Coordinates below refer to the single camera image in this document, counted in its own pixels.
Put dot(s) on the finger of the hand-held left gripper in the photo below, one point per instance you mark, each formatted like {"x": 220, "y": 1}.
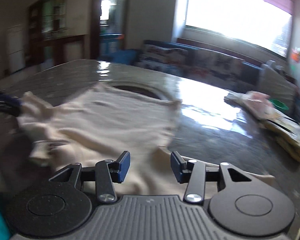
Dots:
{"x": 7, "y": 98}
{"x": 5, "y": 108}

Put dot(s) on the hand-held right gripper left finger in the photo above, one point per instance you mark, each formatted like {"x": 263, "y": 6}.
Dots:
{"x": 123, "y": 167}

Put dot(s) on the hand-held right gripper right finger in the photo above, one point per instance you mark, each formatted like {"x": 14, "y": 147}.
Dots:
{"x": 176, "y": 167}

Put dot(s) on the cream garment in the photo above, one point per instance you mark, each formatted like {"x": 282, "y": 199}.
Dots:
{"x": 110, "y": 125}

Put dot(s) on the white cabinet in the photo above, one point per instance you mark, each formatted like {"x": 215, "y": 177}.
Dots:
{"x": 15, "y": 50}

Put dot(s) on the dark wooden display cabinet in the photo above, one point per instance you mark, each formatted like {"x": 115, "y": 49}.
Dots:
{"x": 52, "y": 17}

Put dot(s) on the pink cloth in plastic bag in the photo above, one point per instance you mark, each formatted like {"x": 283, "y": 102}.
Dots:
{"x": 255, "y": 102}

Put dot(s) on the large butterfly print cushion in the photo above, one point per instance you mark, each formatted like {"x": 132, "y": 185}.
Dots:
{"x": 215, "y": 65}

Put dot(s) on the blue sofa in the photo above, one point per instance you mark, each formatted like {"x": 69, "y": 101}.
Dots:
{"x": 130, "y": 56}

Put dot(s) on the small butterfly print cushion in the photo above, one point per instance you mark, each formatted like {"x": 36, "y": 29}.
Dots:
{"x": 162, "y": 55}

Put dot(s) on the blue playpen fence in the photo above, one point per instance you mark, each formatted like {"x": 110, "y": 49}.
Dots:
{"x": 111, "y": 43}

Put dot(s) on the yellow patterned cloth in bag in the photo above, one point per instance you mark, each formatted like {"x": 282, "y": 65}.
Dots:
{"x": 292, "y": 137}

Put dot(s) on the green bowl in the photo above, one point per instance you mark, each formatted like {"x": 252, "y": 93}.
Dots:
{"x": 280, "y": 105}

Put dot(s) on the plain grey cushion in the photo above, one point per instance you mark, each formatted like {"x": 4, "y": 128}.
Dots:
{"x": 277, "y": 85}

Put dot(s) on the window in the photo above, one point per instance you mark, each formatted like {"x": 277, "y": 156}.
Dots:
{"x": 227, "y": 10}

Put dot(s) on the pink window blind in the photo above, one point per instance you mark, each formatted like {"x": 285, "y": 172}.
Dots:
{"x": 280, "y": 1}

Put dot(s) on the brown wooden door frame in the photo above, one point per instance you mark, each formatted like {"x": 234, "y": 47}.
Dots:
{"x": 96, "y": 17}

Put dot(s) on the colourful wall decoration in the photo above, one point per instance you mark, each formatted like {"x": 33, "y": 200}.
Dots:
{"x": 297, "y": 54}

